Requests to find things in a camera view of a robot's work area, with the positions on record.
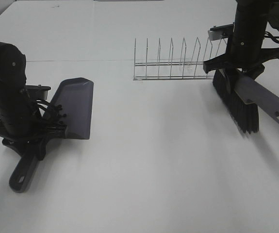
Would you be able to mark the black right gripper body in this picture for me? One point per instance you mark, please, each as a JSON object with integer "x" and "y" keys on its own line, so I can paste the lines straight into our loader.
{"x": 241, "y": 58}

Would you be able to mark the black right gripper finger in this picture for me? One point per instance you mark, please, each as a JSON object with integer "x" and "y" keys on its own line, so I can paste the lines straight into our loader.
{"x": 256, "y": 71}
{"x": 227, "y": 74}

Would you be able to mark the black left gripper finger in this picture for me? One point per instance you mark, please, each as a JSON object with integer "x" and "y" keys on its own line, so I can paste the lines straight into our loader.
{"x": 39, "y": 148}

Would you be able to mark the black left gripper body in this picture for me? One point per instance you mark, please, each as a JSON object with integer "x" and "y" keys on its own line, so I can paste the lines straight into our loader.
{"x": 18, "y": 135}

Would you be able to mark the grey hand brush black bristles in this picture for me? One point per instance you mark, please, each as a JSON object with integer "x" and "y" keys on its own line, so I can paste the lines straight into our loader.
{"x": 245, "y": 100}

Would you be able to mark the pile of coffee beans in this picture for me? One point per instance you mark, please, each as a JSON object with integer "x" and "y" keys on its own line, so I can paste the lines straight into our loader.
{"x": 58, "y": 119}

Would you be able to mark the grey plastic dustpan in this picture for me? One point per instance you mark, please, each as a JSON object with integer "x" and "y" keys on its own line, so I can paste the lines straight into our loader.
{"x": 76, "y": 97}

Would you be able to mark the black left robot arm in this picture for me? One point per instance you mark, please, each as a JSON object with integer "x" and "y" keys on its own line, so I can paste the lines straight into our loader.
{"x": 27, "y": 119}

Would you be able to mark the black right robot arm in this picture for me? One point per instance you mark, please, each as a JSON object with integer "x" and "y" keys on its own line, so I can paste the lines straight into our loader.
{"x": 251, "y": 19}

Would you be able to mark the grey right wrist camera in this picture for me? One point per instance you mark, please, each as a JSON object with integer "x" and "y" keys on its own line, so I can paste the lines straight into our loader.
{"x": 220, "y": 32}

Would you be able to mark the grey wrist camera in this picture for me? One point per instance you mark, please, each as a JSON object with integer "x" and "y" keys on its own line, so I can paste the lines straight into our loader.
{"x": 220, "y": 32}
{"x": 38, "y": 92}

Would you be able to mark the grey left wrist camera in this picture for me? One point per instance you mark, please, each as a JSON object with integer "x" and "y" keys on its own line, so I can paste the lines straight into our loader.
{"x": 38, "y": 92}

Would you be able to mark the chrome wire dish rack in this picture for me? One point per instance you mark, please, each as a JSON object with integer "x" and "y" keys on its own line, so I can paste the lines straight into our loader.
{"x": 168, "y": 61}

